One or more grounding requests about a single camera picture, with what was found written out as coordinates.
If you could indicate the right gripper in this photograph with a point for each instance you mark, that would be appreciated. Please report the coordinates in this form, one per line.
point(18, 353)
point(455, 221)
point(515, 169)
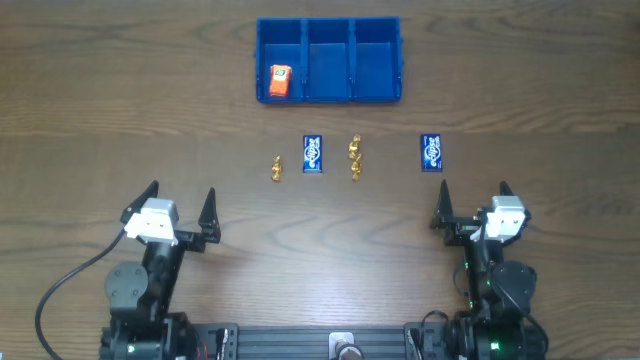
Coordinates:
point(462, 232)

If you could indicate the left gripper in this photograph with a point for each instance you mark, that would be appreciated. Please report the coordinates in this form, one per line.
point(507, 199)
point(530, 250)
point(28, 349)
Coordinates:
point(192, 241)

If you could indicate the blue candy pack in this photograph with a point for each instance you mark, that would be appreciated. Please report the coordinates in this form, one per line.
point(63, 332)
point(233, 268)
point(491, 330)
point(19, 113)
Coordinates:
point(431, 152)
point(312, 154)

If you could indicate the gold candy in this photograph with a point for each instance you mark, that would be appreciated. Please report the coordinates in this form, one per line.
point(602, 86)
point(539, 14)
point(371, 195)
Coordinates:
point(276, 168)
point(355, 146)
point(356, 169)

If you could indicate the orange candy box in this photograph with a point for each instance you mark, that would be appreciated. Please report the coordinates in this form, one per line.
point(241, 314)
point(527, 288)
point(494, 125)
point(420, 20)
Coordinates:
point(280, 82)

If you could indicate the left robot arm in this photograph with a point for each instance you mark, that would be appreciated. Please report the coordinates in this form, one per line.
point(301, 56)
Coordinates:
point(127, 287)

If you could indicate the blue tray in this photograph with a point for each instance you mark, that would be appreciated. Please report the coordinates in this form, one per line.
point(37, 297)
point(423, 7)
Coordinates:
point(280, 42)

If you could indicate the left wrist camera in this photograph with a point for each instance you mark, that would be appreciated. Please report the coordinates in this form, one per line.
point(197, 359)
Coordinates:
point(152, 220)

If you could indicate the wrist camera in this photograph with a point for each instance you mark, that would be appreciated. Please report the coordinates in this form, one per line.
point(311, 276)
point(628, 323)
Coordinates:
point(152, 220)
point(505, 215)

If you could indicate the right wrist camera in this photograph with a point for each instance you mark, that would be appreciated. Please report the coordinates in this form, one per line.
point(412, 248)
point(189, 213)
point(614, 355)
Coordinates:
point(505, 215)

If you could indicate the mounting rail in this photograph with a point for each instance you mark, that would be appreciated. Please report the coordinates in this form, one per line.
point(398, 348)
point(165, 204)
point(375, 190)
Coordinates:
point(290, 345)

